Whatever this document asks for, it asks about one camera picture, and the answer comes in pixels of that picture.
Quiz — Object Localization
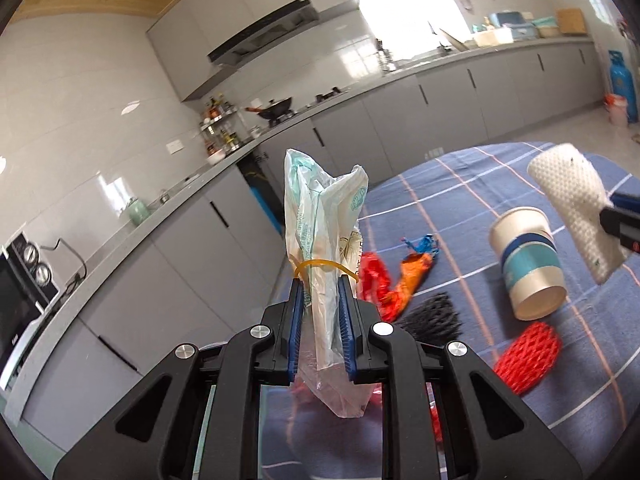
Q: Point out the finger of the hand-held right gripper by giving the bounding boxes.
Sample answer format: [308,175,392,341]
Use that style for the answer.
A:
[599,206,640,257]
[607,191,640,212]

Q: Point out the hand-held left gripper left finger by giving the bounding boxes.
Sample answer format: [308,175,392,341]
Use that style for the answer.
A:
[52,277,306,480]

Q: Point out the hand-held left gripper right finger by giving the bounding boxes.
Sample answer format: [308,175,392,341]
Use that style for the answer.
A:
[337,276,583,480]

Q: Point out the red cellophane wrapper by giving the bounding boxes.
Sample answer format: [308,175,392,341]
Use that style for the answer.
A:
[357,251,401,321]

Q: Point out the white foam net sleeve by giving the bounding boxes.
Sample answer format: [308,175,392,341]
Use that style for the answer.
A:
[526,143,628,286]

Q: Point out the clear plastic bag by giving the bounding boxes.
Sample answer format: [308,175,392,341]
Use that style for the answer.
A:
[284,148,373,418]

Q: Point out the black foam net sleeve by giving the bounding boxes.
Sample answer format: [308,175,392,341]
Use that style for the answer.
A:
[400,292,463,346]

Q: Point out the orange and blue wrapper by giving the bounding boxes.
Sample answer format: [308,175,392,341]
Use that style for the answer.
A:
[389,234,441,321]

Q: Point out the white and red bucket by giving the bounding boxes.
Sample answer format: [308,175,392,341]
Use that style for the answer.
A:
[604,94,629,127]

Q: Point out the striped paper cup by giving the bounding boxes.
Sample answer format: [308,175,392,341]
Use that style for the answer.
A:
[488,206,568,322]

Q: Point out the blue gas cylinder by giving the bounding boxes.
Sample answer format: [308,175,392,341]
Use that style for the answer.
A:
[607,50,638,123]

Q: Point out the red foam net sleeve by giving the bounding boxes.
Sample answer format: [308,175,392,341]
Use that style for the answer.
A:
[494,322,562,396]

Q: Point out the wooden cutting board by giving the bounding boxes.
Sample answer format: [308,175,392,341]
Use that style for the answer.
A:
[556,7,588,36]

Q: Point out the green ceramic jar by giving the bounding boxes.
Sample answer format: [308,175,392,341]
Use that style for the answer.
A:
[127,197,151,225]

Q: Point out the grey base cabinets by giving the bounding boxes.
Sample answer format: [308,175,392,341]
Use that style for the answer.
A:
[0,35,608,441]

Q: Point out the white plastic basin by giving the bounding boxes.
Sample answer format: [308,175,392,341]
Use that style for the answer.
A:
[472,29,515,48]

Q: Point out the blue dish rack box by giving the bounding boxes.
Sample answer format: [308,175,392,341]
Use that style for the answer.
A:
[487,10,537,41]

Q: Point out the metal spice rack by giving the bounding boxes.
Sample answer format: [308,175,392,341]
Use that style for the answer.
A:
[200,95,241,158]

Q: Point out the black wok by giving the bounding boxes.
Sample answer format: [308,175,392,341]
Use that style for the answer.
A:
[244,98,293,121]

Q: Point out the leaning grey tray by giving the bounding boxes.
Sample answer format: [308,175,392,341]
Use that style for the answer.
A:
[439,27,471,52]

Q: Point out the metal faucet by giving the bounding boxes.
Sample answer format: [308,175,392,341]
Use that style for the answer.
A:
[427,21,451,53]

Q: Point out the metal utensil holder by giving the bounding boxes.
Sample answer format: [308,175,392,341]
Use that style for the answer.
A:
[375,40,396,73]

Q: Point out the black and silver microwave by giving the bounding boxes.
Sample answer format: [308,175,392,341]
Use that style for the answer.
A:
[0,231,61,391]

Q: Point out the black range hood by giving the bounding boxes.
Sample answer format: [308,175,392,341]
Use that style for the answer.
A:
[207,0,321,68]

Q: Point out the bright window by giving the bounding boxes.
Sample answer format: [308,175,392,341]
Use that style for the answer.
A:
[345,0,473,61]

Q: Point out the grey upper cabinets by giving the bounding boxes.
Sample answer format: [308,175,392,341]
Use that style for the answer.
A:
[146,0,361,103]

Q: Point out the black microwave power cable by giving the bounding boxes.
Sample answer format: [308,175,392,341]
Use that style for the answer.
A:
[40,238,88,286]

